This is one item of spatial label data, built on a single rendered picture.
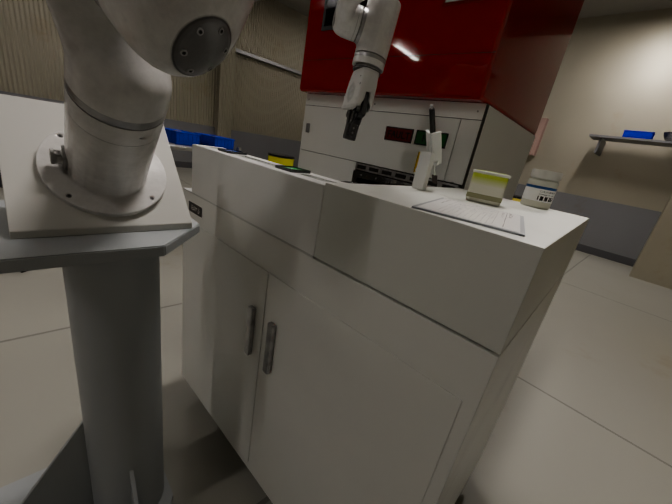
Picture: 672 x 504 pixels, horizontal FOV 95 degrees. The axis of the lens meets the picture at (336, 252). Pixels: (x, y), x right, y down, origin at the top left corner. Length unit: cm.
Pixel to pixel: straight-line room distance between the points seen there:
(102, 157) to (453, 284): 54
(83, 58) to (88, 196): 25
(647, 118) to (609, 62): 108
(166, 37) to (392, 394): 55
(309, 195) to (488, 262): 34
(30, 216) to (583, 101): 700
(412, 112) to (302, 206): 71
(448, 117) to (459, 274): 78
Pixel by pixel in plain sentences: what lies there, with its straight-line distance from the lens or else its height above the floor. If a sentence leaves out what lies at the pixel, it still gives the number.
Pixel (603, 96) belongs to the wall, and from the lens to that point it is 703.
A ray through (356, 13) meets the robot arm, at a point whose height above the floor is 132.
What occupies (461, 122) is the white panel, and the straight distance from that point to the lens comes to 113.
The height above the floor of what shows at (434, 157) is 104.
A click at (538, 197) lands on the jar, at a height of 99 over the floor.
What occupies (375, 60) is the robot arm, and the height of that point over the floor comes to 124.
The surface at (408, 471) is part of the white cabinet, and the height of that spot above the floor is 55.
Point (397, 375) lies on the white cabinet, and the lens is 54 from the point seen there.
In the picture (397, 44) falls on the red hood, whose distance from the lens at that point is 126.
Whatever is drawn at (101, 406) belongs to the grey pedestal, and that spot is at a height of 43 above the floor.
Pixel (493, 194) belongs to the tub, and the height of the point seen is 99.
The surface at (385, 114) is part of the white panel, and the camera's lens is 128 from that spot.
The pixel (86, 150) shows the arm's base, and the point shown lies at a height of 96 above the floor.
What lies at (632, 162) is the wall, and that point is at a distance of 681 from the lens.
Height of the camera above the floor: 103
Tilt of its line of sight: 19 degrees down
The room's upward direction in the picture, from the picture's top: 10 degrees clockwise
